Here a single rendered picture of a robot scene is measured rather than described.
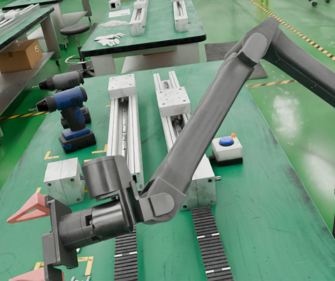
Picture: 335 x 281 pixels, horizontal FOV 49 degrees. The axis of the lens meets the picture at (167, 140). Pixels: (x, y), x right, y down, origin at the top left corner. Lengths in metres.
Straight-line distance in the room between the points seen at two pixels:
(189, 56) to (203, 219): 2.00
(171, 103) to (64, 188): 0.48
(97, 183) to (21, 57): 4.24
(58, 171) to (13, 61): 3.78
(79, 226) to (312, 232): 0.56
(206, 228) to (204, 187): 0.12
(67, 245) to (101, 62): 2.31
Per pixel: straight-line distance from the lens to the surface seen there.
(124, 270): 0.83
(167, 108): 1.28
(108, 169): 0.58
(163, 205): 0.58
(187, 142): 0.64
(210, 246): 0.84
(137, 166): 1.04
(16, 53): 4.78
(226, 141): 1.13
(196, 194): 0.96
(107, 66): 2.83
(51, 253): 0.59
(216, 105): 0.69
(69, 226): 0.60
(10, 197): 1.24
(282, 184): 1.07
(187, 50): 2.77
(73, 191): 1.08
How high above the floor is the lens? 1.42
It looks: 29 degrees down
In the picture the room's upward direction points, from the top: 8 degrees counter-clockwise
